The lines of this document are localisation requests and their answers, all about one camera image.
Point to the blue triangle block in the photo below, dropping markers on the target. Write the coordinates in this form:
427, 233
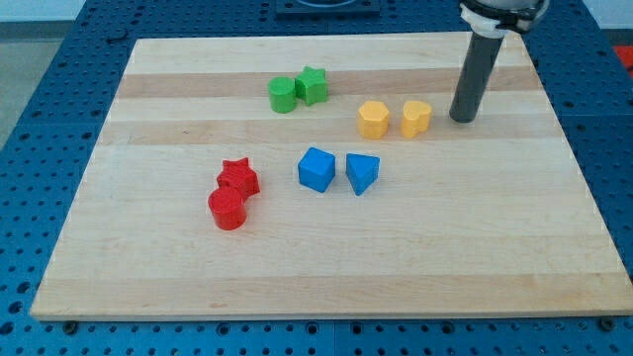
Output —
362, 171

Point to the blue cube block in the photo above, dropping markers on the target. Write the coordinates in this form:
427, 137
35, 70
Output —
316, 169

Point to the wooden board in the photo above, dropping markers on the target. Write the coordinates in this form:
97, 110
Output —
489, 219

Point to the red star block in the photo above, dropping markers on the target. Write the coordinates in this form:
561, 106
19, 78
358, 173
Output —
239, 175

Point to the yellow pentagon block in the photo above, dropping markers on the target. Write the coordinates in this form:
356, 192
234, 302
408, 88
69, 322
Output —
373, 119

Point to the red cylinder block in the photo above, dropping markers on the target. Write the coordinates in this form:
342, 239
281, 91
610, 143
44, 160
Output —
227, 207

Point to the green star block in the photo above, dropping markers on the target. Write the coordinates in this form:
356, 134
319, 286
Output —
311, 85

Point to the green cylinder block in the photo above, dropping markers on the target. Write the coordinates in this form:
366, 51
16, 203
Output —
282, 94

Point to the yellow heart block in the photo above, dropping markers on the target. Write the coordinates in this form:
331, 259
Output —
416, 118

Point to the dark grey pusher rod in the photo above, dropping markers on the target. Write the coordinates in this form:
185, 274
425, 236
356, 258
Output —
474, 77

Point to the red object at right edge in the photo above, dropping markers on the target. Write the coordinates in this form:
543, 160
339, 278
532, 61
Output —
625, 55

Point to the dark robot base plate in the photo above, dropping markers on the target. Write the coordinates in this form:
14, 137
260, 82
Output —
325, 8

